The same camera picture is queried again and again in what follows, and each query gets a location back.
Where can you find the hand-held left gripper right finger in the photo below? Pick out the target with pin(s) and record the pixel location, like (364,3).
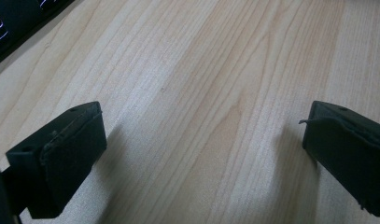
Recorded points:
(349,152)

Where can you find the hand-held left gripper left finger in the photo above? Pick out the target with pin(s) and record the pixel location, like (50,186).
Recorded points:
(63,161)

